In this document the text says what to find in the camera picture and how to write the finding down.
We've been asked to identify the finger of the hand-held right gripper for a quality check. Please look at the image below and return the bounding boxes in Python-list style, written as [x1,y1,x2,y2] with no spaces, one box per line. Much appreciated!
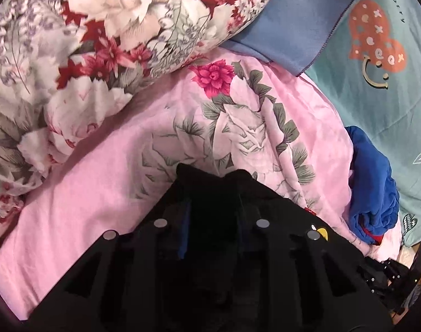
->
[356,255,408,296]

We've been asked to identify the periwinkle blue cloth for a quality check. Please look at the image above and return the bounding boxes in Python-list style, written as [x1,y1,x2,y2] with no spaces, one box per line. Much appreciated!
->
[219,0,377,77]

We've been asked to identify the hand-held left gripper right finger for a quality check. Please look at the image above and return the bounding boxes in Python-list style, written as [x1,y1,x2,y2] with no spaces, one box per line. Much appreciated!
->
[235,199,395,332]

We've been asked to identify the black pants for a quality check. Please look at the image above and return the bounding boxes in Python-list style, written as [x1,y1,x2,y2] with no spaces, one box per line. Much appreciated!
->
[162,162,366,261]

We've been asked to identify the teal heart-printed sheet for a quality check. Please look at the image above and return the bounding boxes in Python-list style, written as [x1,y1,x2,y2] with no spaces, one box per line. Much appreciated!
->
[300,0,421,250]

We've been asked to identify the red and white floral quilt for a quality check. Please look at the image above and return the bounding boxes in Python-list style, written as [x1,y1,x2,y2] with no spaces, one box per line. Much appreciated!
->
[0,0,275,270]

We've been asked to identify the blue garment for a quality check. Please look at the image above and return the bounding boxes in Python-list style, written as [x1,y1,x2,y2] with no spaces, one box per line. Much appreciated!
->
[344,125,401,247]

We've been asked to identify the pink floral bedsheet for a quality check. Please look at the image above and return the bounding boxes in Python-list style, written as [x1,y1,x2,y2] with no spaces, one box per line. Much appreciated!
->
[0,46,404,320]

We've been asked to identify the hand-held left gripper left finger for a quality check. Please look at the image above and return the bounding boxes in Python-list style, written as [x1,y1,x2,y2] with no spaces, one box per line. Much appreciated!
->
[32,199,193,332]

